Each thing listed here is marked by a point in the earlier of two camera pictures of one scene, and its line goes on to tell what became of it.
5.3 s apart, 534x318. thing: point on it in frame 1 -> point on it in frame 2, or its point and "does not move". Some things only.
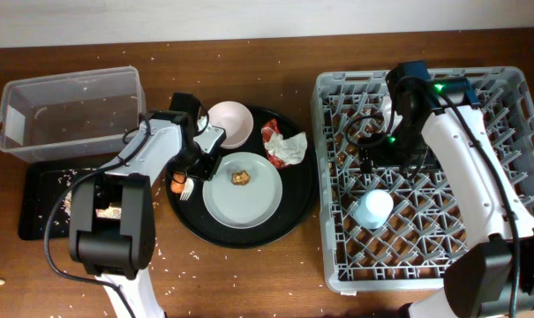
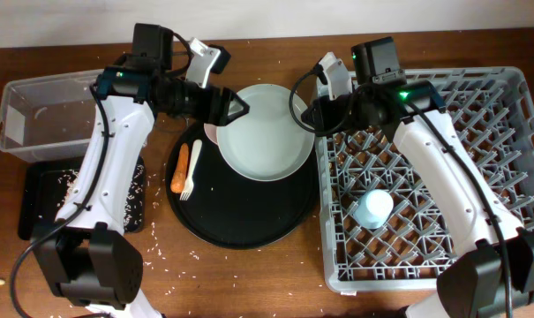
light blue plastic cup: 373,208 does not move
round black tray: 259,193 does not move
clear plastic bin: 76,117 does not move
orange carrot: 177,182 does not move
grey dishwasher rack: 397,230 does not move
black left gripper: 208,171 -> 215,97
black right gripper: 382,158 -> 327,121
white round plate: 244,191 -> 265,144
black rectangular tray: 41,184 does not move
